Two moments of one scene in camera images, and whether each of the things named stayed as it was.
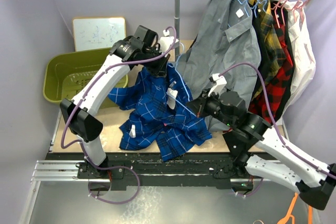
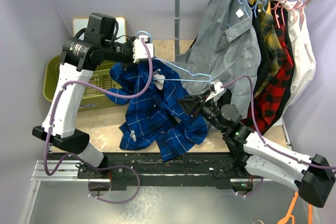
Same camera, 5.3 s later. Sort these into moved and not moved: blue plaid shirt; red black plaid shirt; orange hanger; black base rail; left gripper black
Moved: left gripper black
Not moved: orange hanger; red black plaid shirt; blue plaid shirt; black base rail
